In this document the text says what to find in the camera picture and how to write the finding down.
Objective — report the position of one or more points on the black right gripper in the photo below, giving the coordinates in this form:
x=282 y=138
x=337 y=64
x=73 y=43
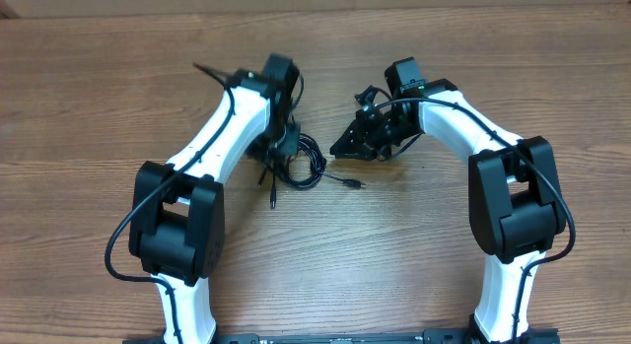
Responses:
x=368 y=132

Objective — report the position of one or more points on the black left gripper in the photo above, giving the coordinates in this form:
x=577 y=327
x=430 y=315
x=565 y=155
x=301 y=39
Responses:
x=289 y=147

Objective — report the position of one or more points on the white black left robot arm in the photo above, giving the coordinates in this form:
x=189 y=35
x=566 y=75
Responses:
x=177 y=228

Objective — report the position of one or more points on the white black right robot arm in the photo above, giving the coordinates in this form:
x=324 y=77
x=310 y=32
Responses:
x=515 y=208

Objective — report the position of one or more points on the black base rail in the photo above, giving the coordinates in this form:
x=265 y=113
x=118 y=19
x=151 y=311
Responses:
x=340 y=337

